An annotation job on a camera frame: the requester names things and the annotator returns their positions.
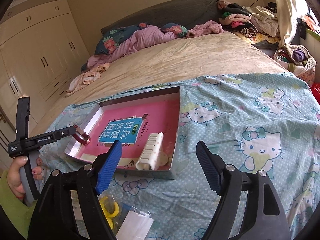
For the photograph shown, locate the cream hair comb clip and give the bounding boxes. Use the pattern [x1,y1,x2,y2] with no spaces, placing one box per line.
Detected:
[135,132,169,171]

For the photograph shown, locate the red leather strap wristwatch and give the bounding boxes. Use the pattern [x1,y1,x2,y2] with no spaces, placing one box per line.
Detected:
[72,125,91,145]

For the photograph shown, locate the yellow rings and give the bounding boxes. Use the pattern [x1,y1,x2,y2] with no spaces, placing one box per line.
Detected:
[98,194,131,230]

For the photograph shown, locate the person's left hand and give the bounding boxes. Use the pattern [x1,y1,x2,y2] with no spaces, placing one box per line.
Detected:
[7,156,28,200]

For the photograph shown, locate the green sleeve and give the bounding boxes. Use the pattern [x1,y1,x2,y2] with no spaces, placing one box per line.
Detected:
[1,171,36,239]

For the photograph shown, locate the Hello Kitty blue sheet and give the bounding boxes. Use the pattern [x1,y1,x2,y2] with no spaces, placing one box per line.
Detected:
[37,72,320,240]

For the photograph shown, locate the shallow cardboard box tray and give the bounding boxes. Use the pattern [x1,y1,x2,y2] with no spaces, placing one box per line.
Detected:
[64,87,180,179]

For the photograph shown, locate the peach clothing on bed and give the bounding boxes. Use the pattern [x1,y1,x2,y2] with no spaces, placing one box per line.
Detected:
[65,63,110,97]

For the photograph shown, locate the cream wardrobe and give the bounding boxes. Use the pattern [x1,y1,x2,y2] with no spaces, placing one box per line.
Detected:
[1,0,89,131]

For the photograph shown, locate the beige bed blanket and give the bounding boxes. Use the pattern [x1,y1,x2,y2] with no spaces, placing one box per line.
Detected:
[31,31,285,135]

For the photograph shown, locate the floral dark pillow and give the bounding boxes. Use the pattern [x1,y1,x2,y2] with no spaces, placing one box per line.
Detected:
[94,22,147,55]

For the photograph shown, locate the purple quilt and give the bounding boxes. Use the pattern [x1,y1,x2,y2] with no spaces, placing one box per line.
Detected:
[86,25,178,69]

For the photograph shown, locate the basket of clothes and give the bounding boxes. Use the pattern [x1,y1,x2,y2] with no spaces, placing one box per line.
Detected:
[273,44,317,87]

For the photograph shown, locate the pink fuzzy garment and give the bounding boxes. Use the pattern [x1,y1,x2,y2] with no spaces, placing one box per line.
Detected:
[187,20,224,38]

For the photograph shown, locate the pile of clothes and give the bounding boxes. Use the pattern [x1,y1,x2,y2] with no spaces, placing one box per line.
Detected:
[217,0,280,50]

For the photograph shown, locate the dark grey headboard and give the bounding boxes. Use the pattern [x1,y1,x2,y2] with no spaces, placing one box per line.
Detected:
[100,0,220,35]

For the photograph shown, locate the cream curtain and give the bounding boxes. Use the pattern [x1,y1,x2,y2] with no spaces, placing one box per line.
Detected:
[276,0,308,47]

